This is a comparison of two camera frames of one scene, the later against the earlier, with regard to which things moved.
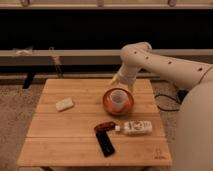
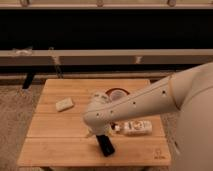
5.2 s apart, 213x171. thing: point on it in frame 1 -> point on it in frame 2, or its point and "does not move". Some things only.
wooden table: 68,138 does not move
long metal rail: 89,56 does not move
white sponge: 64,104 does not move
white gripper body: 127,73 -> 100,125
